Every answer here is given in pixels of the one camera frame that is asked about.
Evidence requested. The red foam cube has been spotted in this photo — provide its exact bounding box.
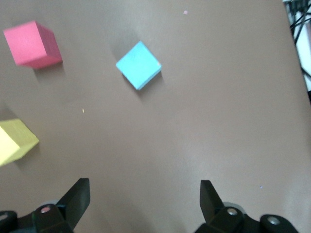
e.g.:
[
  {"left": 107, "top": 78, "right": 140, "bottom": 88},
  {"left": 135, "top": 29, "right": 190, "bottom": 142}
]
[{"left": 2, "top": 20, "right": 63, "bottom": 70}]

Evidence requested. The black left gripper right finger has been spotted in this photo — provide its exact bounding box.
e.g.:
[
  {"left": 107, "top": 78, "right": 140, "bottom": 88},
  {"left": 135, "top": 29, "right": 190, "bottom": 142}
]
[{"left": 194, "top": 180, "right": 298, "bottom": 233}]

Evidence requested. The blue foam cube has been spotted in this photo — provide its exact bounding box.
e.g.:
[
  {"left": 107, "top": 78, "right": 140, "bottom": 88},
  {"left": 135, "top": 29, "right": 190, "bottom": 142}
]
[{"left": 115, "top": 40, "right": 162, "bottom": 91}]

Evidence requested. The yellow foam cube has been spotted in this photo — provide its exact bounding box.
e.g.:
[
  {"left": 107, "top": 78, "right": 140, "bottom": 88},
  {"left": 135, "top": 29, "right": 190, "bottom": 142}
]
[{"left": 0, "top": 118, "right": 40, "bottom": 167}]

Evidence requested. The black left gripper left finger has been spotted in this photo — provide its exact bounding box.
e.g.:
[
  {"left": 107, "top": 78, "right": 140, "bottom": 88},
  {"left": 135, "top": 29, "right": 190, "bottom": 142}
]
[{"left": 0, "top": 178, "right": 91, "bottom": 233}]

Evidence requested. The black cable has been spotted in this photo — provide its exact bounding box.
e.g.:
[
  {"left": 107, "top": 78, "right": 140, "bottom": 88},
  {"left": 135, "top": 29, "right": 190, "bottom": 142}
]
[{"left": 289, "top": 0, "right": 311, "bottom": 81}]

